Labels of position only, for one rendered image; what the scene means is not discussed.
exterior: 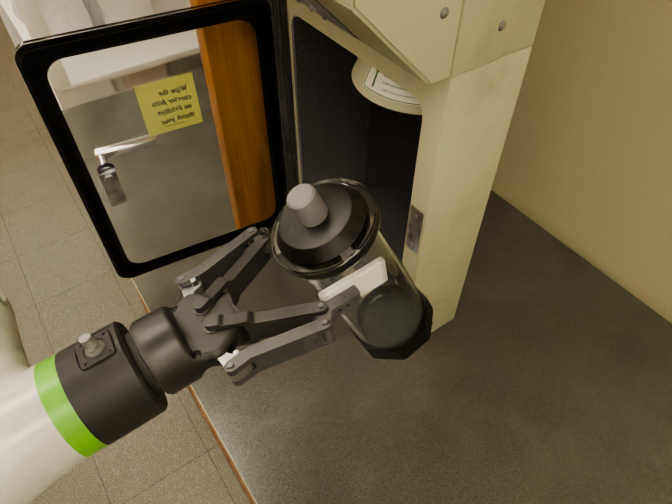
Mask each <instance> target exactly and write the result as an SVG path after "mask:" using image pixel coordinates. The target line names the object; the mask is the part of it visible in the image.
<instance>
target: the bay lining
mask: <svg viewBox="0 0 672 504"><path fill-rule="evenodd" d="M291 31H292V46H293V62H294V77H295V93H296V109H297V124H298V140H299V156H300V171H301V184H306V183H307V184H311V185H312V184H314V183H317V182H319V181H323V180H327V179H332V178H346V179H351V180H355V181H357V182H359V183H361V184H362V185H364V186H368V187H377V188H385V189H394V190H402V191H410V192H412V188H413V181H414V174H415V167H416V160H417V153H418V146H419V139H420V132H421V125H422V115H414V114H407V113H402V112H398V111H394V110H390V109H387V108H385V107H382V106H380V105H378V104H376V103H374V102H372V101H370V100H369V99H367V98H366V97H365V96H363V95H362V94H361V93H360V92H359V91H358V90H357V88H356V87H355V85H354V84H353V81H352V69H353V67H354V64H355V63H356V61H357V59H358V57H357V56H356V55H354V54H353V53H351V52H350V51H348V50H347V49H345V48H344V47H342V46H341V45H339V44H338V43H337V42H335V41H334V40H332V39H331V38H329V37H328V36H326V35H325V34H323V33H322V32H320V31H319V30H317V29H316V28H314V27H313V26H312V25H310V24H309V23H307V22H306V21H304V20H303V19H301V18H300V17H294V18H293V19H292V22H291Z"/></svg>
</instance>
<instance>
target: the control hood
mask: <svg viewBox="0 0 672 504"><path fill-rule="evenodd" d="M317 1H318V2H319V3H320V4H321V5H322V6H323V7H324V8H325V9H327V10H328V11H329V12H330V13H331V14H332V15H333V16H334V17H335V18H336V19H337V20H339V21H340V22H341V23H342V24H343V25H344V26H345V27H346V28H347V29H348V30H349V31H351V32H352V33H353V34H354V35H355V36H356V37H357V38H358V40H359V41H361V42H363V43H364V44H366V45H367V46H369V47H370V48H372V49H373V50H375V51H376V52H378V53H379V54H381V55H383V56H384V57H386V58H387V59H389V60H390V61H392V62H393V63H395V64H396V65H398V66H400V67H401V68H403V69H404V70H406V71H407V72H409V73H410V74H412V75H413V76H415V77H417V78H418V79H420V80H421V81H423V82H424V83H426V84H434V83H436V82H439V81H441V80H444V79H446V78H448V77H449V75H450V70H451V64H452V58H453V52H454V47H455V41H456V35H457V29H458V24H459V18H460V12H461V7H462V1H463V0H317Z"/></svg>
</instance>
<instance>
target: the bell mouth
mask: <svg viewBox="0 0 672 504"><path fill-rule="evenodd" d="M352 81H353V84H354V85H355V87H356V88H357V90H358V91H359V92H360V93H361V94H362V95H363V96H365V97H366V98H367V99H369V100H370V101H372V102H374V103H376V104H378V105H380V106H382V107H385V108H387V109H390V110H394V111H398V112H402V113H407V114H414V115H422V109H421V106H420V104H419V102H418V100H417V99H416V97H415V96H414V95H413V94H412V93H410V92H409V91H407V90H406V89H404V88H403V87H401V86H400V85H398V84H397V83H395V82H394V81H392V80H391V79H390V78H388V77H387V76H385V75H384V74H382V73H381V72H379V71H378V70H376V69H375V68H373V67H372V66H370V65H369V64H367V63H366V62H365V61H363V60H362V59H360V58H359V57H358V59H357V61H356V63H355V64H354V67H353V69H352Z"/></svg>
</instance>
